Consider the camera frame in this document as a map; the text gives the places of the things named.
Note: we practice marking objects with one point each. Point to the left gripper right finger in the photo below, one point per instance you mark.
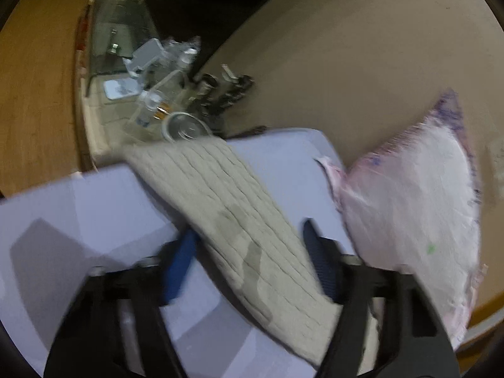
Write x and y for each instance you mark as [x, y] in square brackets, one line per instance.
[412, 341]

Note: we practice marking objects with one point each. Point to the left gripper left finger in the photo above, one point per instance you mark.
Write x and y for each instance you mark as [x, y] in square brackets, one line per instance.
[114, 325]

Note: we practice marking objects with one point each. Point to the beige cable-knit sweater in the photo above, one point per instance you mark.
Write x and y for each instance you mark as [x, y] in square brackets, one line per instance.
[249, 198]

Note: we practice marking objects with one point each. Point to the pink floral pillow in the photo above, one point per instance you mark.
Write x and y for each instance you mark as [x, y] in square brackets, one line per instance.
[415, 201]

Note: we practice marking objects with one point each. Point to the lavender bed sheet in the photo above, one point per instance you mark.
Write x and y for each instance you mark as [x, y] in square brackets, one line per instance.
[51, 236]

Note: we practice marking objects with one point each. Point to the round metal tin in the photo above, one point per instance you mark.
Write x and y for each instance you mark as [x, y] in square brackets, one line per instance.
[180, 126]

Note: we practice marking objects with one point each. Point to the clear plastic bottle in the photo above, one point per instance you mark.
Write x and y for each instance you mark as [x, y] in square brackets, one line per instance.
[152, 105]

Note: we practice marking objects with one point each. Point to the cluttered bedside table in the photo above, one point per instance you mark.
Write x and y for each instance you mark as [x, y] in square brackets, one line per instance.
[118, 56]

